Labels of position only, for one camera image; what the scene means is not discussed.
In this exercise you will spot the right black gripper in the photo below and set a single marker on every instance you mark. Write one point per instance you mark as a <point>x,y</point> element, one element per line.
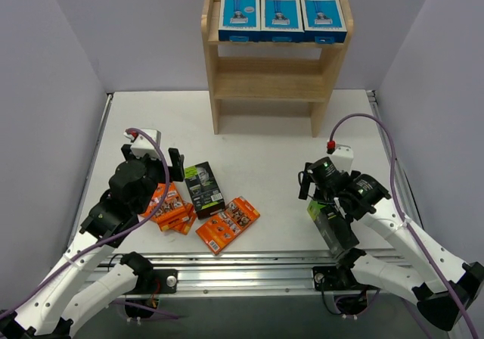
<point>315,194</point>

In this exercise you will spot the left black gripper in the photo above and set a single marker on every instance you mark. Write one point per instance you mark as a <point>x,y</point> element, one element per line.
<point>153,163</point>

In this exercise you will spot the black green Gillette box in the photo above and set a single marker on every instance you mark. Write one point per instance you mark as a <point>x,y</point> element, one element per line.
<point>204,190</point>
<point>333,228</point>

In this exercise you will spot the white Harry's razor blister pack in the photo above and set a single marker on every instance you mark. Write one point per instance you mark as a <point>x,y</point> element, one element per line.
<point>239,21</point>

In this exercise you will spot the blue Harry's razor box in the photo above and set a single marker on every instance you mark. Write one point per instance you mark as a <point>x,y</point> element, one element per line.
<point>281,21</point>
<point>323,21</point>

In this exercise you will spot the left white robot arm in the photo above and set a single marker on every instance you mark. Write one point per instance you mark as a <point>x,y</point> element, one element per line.
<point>61,304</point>

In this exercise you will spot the wooden three-tier shelf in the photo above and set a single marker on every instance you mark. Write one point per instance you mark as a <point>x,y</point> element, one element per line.
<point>265,78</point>

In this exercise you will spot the orange razor pack top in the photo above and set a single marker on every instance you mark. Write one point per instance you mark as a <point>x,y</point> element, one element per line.
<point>168,212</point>

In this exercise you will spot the orange razor pack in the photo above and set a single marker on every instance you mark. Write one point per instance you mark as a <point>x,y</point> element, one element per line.
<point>168,212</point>
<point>185,226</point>
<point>224,227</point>

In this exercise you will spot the orange razor pack left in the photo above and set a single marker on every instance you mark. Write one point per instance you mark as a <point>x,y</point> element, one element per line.
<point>185,226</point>

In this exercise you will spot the orange razor pack front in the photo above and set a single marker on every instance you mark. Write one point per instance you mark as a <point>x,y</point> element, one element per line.
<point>224,227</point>

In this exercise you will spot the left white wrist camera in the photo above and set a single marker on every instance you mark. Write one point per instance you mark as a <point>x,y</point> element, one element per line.
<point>139,146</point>

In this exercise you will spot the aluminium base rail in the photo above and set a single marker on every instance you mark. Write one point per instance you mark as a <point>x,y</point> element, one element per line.
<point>242,274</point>

